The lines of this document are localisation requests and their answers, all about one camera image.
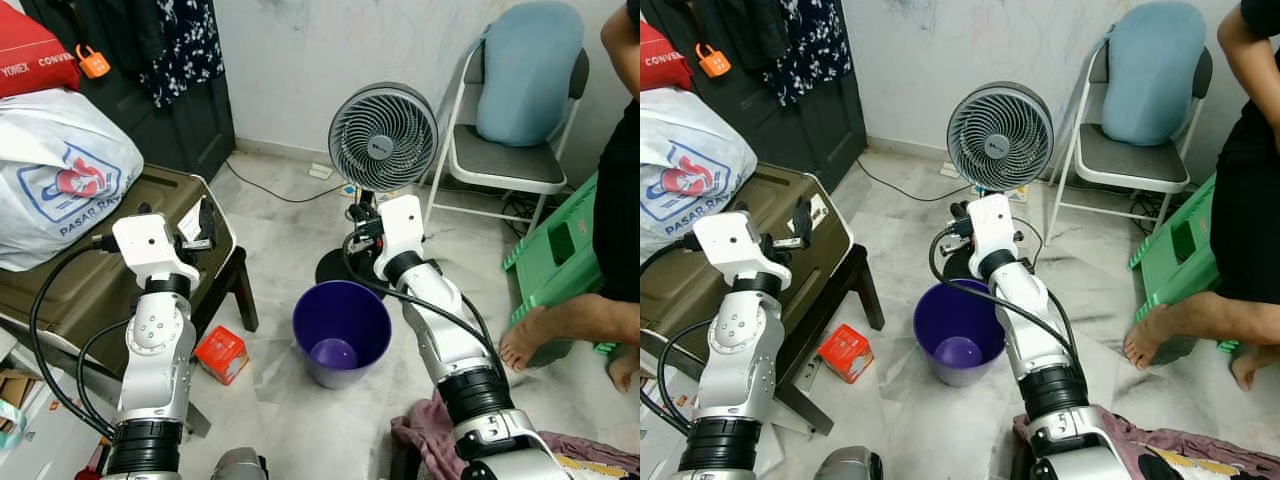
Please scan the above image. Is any brown hard suitcase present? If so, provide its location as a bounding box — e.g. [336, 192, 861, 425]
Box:
[640, 165, 853, 346]
[0, 165, 238, 353]

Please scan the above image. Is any grey standing fan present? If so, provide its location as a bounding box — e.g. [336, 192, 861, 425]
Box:
[928, 82, 1056, 286]
[315, 82, 441, 291]

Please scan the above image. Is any white printed plastic bag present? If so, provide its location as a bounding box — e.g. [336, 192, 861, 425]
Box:
[640, 88, 759, 263]
[0, 88, 146, 273]

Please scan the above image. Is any purple plastic bucket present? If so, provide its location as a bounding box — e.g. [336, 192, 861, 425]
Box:
[912, 280, 1007, 389]
[292, 280, 393, 391]

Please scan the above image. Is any black cabinet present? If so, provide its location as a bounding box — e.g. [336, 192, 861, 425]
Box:
[20, 0, 238, 183]
[640, 0, 869, 193]

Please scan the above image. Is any small red cardboard box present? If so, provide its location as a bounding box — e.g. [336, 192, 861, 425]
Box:
[195, 325, 251, 386]
[818, 323, 874, 384]

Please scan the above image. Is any person in black clothes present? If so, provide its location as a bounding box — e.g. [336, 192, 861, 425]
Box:
[1122, 0, 1280, 391]
[497, 0, 641, 396]

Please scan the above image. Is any orange padlock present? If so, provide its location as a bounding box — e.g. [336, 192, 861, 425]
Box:
[75, 43, 111, 81]
[697, 43, 733, 79]

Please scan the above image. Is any white folding chair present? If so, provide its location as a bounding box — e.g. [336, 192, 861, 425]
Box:
[425, 25, 591, 238]
[1045, 35, 1216, 241]

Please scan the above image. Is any black floral print garment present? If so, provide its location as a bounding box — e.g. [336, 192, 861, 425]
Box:
[760, 0, 854, 107]
[130, 0, 227, 109]

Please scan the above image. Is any red Yonex bag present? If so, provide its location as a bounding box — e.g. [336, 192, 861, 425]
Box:
[640, 20, 696, 93]
[0, 5, 81, 101]

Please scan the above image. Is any plain black hanging garment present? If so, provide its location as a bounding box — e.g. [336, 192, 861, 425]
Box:
[690, 0, 791, 71]
[75, 0, 166, 73]

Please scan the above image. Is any green plastic stool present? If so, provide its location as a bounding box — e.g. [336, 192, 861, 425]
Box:
[502, 172, 623, 358]
[1130, 172, 1238, 353]

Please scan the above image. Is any mauve cartoon print blanket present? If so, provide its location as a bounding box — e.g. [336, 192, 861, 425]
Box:
[390, 395, 641, 480]
[1012, 405, 1280, 480]

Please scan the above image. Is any small brown cardboard box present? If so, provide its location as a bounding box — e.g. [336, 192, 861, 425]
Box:
[0, 366, 41, 411]

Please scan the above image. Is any light blue cushion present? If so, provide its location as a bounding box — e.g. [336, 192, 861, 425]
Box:
[475, 2, 586, 148]
[1102, 0, 1209, 148]

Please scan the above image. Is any silver left robot leg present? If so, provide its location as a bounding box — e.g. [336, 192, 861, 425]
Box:
[210, 447, 269, 480]
[815, 446, 884, 480]

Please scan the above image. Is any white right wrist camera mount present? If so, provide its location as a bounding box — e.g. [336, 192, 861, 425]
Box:
[375, 195, 428, 283]
[966, 193, 1023, 279]

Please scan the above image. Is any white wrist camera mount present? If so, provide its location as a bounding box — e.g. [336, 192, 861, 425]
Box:
[112, 213, 201, 291]
[693, 212, 793, 291]
[966, 193, 1023, 279]
[375, 195, 428, 283]

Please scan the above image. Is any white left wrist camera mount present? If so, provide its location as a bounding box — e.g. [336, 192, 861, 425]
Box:
[693, 212, 793, 291]
[112, 213, 201, 291]

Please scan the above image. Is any black floor power cable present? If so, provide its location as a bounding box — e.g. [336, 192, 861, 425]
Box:
[225, 160, 346, 206]
[855, 160, 959, 203]

